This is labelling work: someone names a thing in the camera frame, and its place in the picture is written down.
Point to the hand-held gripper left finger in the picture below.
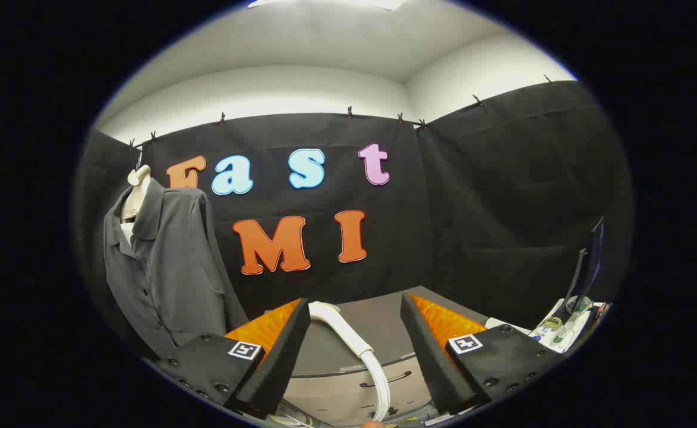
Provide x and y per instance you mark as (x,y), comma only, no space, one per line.
(277,362)

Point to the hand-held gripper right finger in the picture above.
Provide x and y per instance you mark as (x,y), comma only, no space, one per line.
(431,362)

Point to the white garment steamer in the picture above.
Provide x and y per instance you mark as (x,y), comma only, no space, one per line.
(342,327)

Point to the dark grey button shirt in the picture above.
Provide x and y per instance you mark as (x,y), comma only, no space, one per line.
(170,267)

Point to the grey cabinet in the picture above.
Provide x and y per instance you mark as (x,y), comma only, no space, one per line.
(354,333)

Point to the white cluttered side table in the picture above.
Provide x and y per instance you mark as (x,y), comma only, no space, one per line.
(568,333)

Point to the black monitor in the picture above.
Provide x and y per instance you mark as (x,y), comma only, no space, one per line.
(589,261)

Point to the white mannequin torso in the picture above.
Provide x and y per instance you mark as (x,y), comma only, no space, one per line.
(139,181)

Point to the row of black clips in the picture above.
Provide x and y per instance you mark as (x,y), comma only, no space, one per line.
(222,118)

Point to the ceiling light panel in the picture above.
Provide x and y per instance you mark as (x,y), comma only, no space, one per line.
(384,3)

